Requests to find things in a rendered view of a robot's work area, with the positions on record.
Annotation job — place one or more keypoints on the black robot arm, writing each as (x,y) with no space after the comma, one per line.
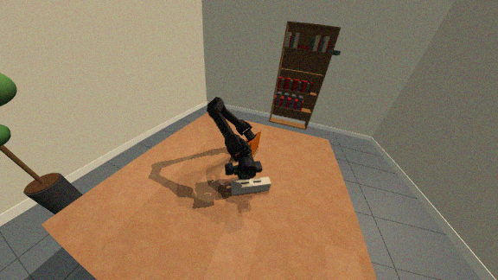
(234,143)

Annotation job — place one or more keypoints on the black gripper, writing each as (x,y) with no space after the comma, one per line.
(234,170)

